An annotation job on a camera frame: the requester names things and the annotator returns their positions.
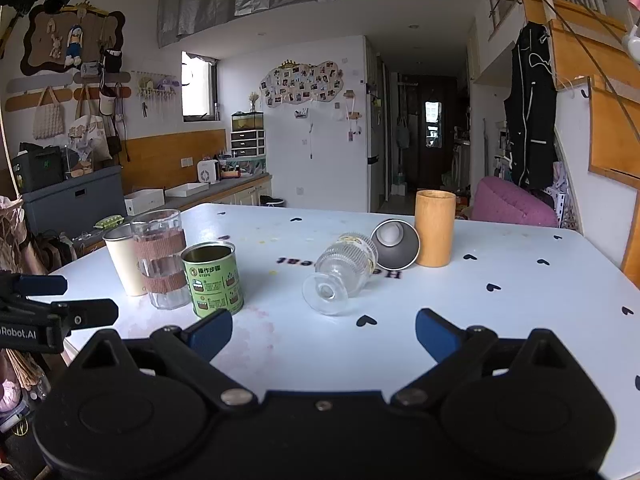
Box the black and green case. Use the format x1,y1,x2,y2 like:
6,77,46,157
12,142,66,194

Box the printed canvas tote bag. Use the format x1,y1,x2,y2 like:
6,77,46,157
67,86,113,163

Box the white refrigerator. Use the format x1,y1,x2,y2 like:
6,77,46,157
367,87,387,213

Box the white drawer unit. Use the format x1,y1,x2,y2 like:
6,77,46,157
230,129,266,157

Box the green tin can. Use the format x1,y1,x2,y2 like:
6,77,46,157
180,241,245,319

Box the low white cabinet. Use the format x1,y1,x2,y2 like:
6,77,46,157
165,174,273,212

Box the cloud-shaped photo board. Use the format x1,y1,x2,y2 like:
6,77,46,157
258,60,346,109

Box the clear glass with brown sleeve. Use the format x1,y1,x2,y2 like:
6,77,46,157
130,209,192,311

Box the grey storage box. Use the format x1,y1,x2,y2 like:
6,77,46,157
21,165,128,237

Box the glass fish tank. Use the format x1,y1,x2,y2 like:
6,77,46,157
231,111,264,132

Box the stainless steel cup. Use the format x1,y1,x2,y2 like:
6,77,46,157
370,218,421,271

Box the cream metal cup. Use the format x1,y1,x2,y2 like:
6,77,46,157
102,225,150,297

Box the white flat box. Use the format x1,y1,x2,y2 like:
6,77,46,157
123,188,166,216

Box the window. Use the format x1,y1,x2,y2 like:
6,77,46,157
181,51,220,122

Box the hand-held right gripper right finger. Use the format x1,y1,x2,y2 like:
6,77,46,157
390,308,597,407

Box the pink armchair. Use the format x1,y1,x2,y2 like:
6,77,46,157
471,176,559,228

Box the wooden cup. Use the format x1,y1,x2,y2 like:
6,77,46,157
414,189,457,268

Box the small white appliance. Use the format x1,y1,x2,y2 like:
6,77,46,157
196,159,221,185

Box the brown felt wall board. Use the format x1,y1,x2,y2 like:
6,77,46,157
20,2,126,77

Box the white tray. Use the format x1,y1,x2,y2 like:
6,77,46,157
164,182,210,198

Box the black jacket with white trim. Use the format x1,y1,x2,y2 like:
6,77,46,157
503,22,559,191

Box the clear ribbed glass cup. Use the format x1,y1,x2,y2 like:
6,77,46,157
302,232,378,317

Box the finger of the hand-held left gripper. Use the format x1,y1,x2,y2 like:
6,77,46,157
0,271,69,299
27,298,120,332

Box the wooden staircase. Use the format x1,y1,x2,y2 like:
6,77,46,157
520,0,640,276

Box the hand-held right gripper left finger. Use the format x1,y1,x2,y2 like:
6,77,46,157
70,309,261,407

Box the cream knitted tote bag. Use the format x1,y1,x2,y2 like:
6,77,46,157
32,86,67,141

